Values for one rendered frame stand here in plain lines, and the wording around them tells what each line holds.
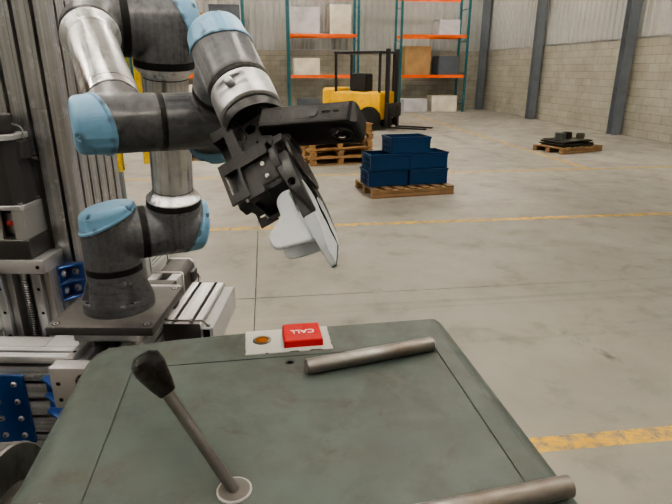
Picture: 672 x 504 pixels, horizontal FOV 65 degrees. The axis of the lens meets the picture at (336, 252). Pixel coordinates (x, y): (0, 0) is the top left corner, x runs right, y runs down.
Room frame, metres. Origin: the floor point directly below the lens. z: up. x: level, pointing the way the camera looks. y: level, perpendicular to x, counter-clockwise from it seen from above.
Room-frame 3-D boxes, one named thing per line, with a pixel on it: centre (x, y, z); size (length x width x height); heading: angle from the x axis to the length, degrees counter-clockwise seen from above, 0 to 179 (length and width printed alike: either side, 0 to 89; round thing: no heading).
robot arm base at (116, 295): (1.09, 0.49, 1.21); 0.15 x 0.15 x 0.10
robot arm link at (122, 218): (1.09, 0.48, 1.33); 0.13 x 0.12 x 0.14; 117
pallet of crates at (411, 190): (7.58, -0.97, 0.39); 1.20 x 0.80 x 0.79; 105
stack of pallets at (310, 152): (10.15, 0.02, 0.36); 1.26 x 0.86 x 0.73; 109
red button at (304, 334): (0.76, 0.05, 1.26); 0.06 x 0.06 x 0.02; 9
